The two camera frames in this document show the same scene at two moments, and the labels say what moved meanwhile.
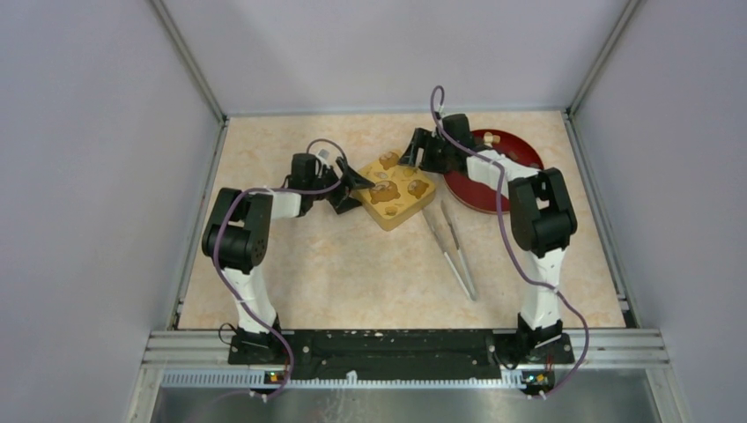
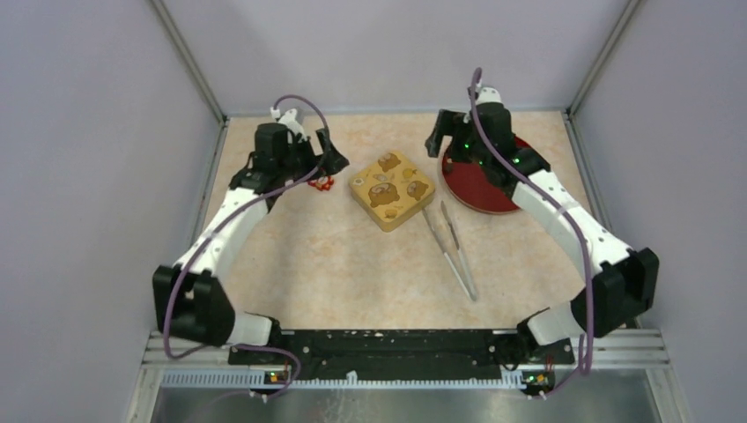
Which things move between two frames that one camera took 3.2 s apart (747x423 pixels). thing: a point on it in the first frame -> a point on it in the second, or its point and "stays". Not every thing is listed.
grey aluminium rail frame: x=642 y=351 stays
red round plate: x=483 y=196 stays
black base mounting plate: x=402 y=354 stays
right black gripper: x=410 y=157 -> x=448 y=123
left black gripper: x=343 y=203 -> x=331 y=162
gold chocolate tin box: x=401 y=191 stays
